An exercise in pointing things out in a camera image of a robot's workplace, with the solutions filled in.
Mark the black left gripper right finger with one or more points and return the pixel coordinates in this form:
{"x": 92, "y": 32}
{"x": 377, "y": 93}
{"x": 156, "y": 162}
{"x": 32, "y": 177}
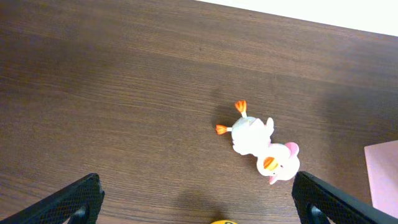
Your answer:
{"x": 318, "y": 202}

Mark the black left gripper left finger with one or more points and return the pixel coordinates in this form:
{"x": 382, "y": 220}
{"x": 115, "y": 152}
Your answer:
{"x": 79, "y": 202}

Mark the white cardboard box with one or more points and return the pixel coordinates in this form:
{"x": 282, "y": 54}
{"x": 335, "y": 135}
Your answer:
{"x": 381, "y": 162}

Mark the pink white toy duck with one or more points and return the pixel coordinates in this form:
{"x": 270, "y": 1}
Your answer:
{"x": 250, "y": 135}

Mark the yellow ball with blue letters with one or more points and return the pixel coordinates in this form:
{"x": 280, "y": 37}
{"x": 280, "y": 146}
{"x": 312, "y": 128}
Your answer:
{"x": 223, "y": 222}

